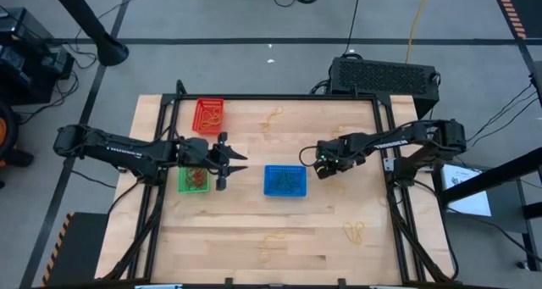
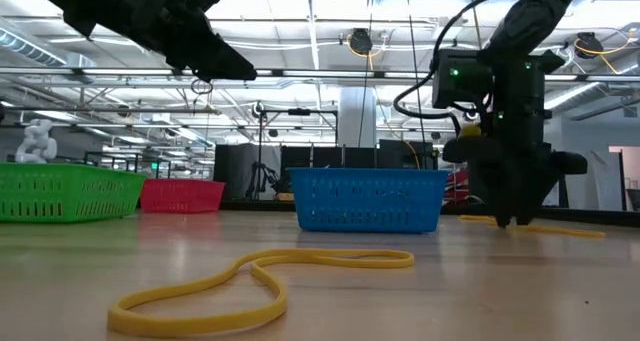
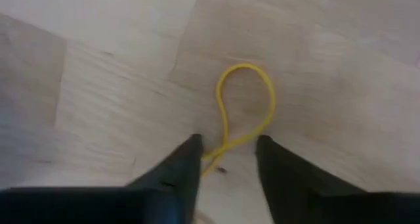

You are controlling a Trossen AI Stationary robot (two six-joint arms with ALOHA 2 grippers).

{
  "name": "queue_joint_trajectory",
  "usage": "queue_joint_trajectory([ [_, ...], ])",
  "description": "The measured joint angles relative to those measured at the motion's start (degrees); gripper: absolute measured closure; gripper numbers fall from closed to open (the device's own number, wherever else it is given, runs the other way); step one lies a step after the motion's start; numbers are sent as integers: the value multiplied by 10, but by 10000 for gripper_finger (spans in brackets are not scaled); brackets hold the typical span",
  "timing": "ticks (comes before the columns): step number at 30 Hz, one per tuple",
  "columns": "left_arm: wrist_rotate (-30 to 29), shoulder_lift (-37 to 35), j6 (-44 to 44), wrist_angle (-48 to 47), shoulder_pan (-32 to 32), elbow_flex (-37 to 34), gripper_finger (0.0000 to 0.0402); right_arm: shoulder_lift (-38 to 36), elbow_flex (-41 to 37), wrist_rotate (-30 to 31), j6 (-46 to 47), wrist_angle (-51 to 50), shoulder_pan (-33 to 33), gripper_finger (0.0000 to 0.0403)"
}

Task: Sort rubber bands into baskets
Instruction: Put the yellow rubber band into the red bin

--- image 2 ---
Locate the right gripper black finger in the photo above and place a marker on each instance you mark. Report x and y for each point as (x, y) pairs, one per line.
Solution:
(530, 191)
(500, 191)

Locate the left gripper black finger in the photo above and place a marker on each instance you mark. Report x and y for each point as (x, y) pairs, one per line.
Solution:
(205, 66)
(220, 43)

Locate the yellow rubber band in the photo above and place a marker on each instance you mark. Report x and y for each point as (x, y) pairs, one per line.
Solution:
(200, 326)
(475, 218)
(575, 232)

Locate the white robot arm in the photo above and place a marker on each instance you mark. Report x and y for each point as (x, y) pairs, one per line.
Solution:
(37, 141)

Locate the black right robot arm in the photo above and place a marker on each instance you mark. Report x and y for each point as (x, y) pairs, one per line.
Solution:
(530, 16)

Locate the red equipment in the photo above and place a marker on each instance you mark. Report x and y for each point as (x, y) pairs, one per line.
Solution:
(457, 183)

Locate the small yellow gripper tag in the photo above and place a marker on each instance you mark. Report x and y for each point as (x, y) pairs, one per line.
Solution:
(470, 131)

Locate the small black ceiling reel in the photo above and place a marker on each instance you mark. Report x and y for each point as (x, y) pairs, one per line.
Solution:
(258, 109)

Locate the black box panel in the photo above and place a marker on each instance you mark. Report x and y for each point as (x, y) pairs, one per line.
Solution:
(400, 153)

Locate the dark grey partition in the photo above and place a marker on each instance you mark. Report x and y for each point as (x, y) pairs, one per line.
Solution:
(230, 171)

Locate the long white light bar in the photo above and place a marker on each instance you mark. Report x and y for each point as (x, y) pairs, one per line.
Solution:
(325, 74)

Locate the black metal railing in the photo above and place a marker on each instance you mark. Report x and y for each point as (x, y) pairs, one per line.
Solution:
(125, 154)

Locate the red plastic basket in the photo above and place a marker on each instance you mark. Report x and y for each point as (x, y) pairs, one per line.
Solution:
(182, 196)

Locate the blue plastic basket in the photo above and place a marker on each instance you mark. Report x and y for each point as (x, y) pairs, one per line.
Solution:
(365, 201)

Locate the white building column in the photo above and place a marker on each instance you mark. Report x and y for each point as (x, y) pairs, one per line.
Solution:
(350, 116)

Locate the row of black screens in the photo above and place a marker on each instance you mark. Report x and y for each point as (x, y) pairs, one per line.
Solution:
(325, 157)

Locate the green plastic basket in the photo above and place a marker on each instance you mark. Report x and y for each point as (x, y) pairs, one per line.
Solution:
(65, 196)

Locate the silver air duct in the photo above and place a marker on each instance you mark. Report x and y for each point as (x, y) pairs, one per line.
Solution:
(30, 48)
(575, 93)

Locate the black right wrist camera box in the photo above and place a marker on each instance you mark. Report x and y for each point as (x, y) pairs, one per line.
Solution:
(460, 86)

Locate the black aluminium table frame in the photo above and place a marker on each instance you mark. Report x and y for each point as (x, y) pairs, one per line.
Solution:
(600, 215)

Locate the black gantry frame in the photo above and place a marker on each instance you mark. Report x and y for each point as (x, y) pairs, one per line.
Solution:
(299, 111)

